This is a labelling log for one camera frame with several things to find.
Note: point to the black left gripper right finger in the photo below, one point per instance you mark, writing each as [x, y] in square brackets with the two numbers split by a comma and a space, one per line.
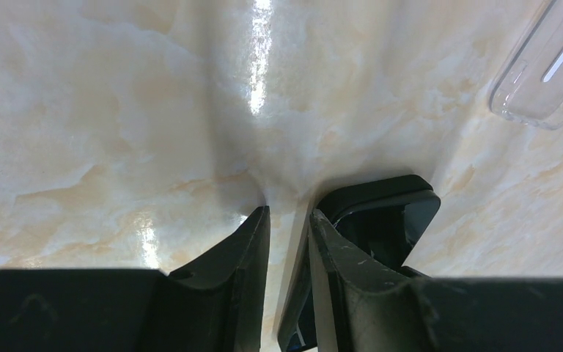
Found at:
[361, 305]

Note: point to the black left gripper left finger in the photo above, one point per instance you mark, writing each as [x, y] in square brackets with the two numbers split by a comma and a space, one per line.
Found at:
[213, 303]

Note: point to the clear magsafe phone case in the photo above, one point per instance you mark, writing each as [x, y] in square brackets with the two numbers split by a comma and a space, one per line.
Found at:
[530, 88]

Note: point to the black phone case with camera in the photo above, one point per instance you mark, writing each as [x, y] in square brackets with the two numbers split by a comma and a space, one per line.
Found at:
[412, 191]

